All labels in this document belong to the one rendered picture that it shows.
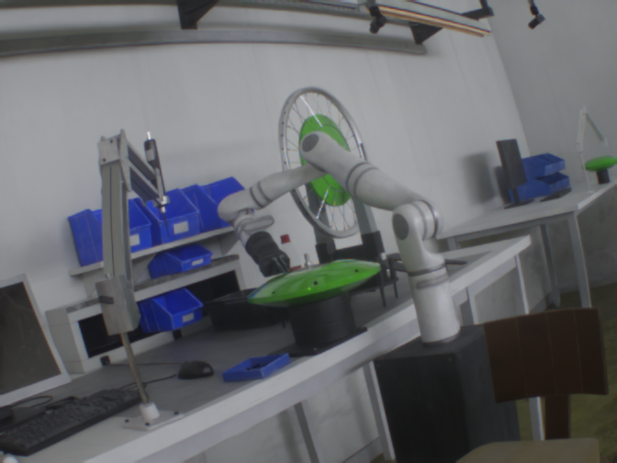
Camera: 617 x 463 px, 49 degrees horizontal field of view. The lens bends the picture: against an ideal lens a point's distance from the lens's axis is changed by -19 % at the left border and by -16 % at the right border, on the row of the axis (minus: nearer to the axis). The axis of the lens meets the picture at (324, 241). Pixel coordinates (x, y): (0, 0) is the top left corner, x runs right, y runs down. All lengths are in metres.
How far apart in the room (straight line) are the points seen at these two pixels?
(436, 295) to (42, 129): 1.38
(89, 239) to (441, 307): 1.12
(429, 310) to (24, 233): 1.25
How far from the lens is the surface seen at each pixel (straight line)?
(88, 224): 2.38
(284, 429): 3.14
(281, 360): 1.69
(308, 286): 1.71
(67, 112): 2.58
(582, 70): 6.26
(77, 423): 1.50
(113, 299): 1.38
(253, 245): 2.09
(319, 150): 2.07
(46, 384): 1.80
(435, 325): 1.82
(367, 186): 1.92
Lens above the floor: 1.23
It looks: 3 degrees down
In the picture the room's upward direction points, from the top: 14 degrees counter-clockwise
